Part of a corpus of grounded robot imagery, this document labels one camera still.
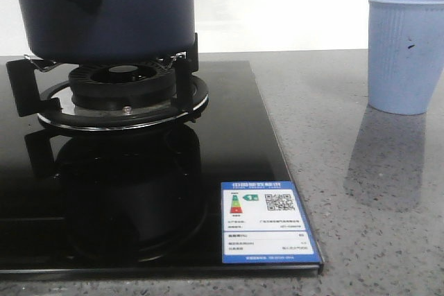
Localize light blue ribbed cup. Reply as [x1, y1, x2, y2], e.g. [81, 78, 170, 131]
[368, 0, 443, 115]

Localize black pot support grate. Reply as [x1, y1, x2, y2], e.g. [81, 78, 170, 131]
[6, 42, 209, 133]

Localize dark blue cooking pot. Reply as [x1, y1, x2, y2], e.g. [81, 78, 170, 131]
[19, 0, 195, 64]

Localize black round gas burner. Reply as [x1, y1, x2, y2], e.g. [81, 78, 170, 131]
[69, 61, 176, 111]

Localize blue energy label sticker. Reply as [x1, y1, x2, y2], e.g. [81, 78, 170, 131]
[221, 181, 323, 265]

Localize black glass gas stove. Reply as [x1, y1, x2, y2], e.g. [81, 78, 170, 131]
[1, 61, 324, 279]

